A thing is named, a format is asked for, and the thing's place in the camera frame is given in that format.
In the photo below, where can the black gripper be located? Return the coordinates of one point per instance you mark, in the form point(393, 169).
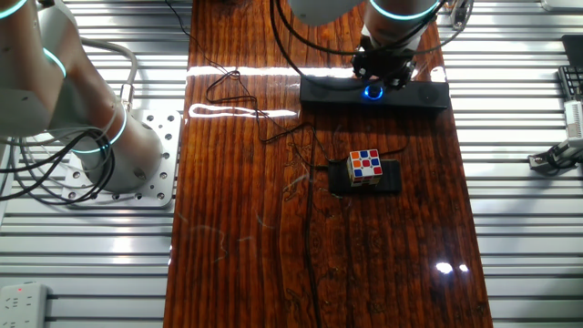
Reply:
point(385, 61)

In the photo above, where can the round speaker volume knob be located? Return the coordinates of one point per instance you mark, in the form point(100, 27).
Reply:
point(373, 92)

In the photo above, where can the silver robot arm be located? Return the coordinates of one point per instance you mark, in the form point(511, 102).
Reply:
point(45, 91)

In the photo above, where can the black speaker bar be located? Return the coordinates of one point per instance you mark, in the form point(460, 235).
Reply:
point(328, 93)

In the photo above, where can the Rubik's cube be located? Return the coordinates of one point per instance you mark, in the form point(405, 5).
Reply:
point(364, 166)

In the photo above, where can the black computer keyboard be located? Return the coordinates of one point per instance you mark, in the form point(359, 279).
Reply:
point(573, 82)

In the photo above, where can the grey flat device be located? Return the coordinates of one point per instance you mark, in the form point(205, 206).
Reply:
point(562, 4)

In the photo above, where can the black flat panel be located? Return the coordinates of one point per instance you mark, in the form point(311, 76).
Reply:
point(575, 50)

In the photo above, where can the silver robot mounting plate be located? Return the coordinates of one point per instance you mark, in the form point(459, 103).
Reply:
point(159, 136)

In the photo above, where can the white power strip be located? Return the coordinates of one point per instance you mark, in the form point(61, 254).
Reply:
point(23, 305)

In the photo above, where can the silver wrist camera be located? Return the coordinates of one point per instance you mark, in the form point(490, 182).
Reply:
point(461, 13)

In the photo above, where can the small grey bracket camera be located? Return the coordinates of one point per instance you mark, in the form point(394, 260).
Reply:
point(546, 160)

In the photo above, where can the silver white depth camera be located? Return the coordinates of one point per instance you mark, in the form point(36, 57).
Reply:
point(575, 120)

